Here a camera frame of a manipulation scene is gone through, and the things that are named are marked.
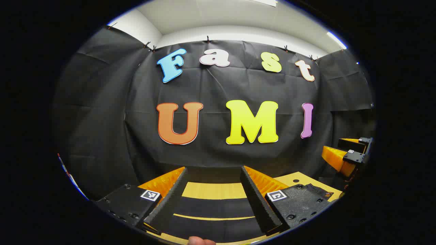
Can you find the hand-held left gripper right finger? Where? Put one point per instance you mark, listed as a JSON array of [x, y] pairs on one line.
[[257, 200]]

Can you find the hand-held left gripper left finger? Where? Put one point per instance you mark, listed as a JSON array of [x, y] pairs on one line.
[[168, 200]]

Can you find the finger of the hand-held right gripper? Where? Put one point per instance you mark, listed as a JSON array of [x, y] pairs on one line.
[[354, 157], [352, 144]]

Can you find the dark grey jeans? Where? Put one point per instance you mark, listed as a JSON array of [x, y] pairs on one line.
[[214, 207]]

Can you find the long ceiling light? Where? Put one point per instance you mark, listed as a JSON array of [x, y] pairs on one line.
[[265, 2], [336, 40]]

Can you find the black backdrop cloth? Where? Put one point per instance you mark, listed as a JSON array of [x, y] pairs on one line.
[[218, 88]]

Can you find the row of black cloth clips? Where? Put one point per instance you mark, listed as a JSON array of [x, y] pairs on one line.
[[207, 39]]

